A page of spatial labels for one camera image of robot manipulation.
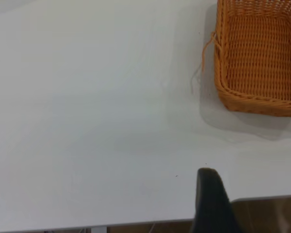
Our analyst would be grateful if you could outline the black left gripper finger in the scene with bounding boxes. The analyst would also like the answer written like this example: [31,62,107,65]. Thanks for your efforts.
[189,167,241,233]

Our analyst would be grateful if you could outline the orange wicker basket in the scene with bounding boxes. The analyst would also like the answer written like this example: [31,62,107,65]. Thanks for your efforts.
[191,0,291,118]

